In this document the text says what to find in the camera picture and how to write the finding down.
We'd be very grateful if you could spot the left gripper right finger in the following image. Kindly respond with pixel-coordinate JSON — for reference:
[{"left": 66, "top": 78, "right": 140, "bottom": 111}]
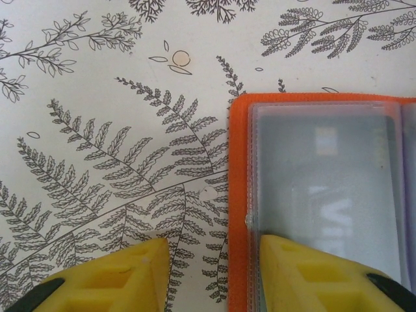
[{"left": 259, "top": 233, "right": 416, "bottom": 312}]

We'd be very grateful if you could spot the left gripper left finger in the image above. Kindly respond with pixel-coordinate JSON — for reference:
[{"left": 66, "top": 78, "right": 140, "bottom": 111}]
[{"left": 0, "top": 238, "right": 172, "bottom": 312}]

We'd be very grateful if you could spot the black VIP credit card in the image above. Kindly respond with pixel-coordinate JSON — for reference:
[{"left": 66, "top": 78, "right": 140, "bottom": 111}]
[{"left": 257, "top": 114, "right": 403, "bottom": 285}]

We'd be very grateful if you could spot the orange card holder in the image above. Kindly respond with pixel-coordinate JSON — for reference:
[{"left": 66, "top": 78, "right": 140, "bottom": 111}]
[{"left": 227, "top": 93, "right": 416, "bottom": 312}]

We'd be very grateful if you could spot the floral tablecloth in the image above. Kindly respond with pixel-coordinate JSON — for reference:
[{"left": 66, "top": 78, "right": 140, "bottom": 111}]
[{"left": 0, "top": 0, "right": 416, "bottom": 312}]

